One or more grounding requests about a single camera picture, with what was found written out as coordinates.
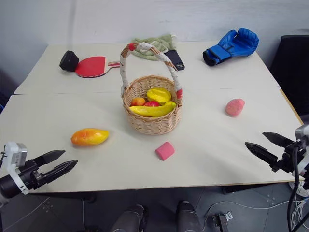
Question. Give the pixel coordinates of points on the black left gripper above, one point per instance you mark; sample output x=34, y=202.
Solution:
x=32, y=177

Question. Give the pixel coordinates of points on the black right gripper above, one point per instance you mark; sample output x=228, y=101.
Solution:
x=289, y=158

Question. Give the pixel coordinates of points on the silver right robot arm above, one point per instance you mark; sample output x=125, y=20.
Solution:
x=303, y=169

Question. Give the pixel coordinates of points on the pink textured fruit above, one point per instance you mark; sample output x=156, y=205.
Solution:
x=234, y=107

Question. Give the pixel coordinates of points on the orange yellow mango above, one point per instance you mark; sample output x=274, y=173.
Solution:
x=89, y=137

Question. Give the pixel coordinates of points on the black chair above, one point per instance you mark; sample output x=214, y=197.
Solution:
x=290, y=72

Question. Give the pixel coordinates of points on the black metal floor clamp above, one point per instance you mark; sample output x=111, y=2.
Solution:
x=222, y=221

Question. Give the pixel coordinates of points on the dark rounded robot leg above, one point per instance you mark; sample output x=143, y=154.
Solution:
x=188, y=216
x=129, y=218

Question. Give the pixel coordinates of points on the black rounded pouch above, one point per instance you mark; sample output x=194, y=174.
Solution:
x=69, y=61

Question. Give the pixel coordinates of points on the red yellow peach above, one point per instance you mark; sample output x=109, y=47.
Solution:
x=138, y=101

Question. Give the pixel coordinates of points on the red table tennis paddle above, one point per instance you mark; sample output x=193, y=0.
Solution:
x=93, y=67

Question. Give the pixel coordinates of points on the pink cylinder block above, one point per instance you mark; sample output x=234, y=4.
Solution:
x=165, y=151

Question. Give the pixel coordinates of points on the blue boxing glove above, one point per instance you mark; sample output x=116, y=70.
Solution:
x=231, y=47

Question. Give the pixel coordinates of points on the yellow banana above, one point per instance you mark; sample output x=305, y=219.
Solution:
x=154, y=110

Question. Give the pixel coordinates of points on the red apple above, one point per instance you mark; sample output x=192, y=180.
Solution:
x=152, y=104

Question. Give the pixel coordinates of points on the yellow starfruit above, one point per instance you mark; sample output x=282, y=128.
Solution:
x=159, y=94

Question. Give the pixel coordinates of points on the black smartphone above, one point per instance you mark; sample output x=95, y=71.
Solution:
x=176, y=60

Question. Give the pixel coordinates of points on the green cloth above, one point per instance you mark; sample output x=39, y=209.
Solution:
x=154, y=46

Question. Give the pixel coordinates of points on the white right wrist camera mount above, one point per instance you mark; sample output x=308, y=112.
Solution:
x=303, y=135

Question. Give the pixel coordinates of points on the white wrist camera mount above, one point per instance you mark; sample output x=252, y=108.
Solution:
x=15, y=155
x=303, y=135

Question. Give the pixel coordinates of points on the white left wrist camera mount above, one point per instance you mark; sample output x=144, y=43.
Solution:
x=15, y=155

